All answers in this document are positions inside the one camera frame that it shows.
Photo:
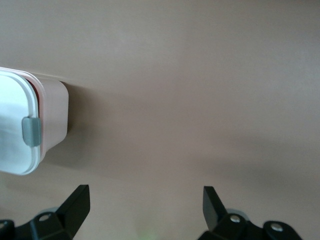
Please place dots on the pink plastic storage box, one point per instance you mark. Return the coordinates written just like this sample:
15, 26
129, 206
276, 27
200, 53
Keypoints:
55, 112

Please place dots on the white box lid grey latches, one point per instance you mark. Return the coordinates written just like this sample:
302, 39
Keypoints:
12, 100

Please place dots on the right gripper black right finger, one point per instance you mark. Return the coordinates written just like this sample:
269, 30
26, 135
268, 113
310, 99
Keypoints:
217, 210

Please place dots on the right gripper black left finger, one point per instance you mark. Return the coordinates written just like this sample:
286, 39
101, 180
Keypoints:
77, 207

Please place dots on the brown table mat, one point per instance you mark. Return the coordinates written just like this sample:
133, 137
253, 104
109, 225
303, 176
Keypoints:
175, 100

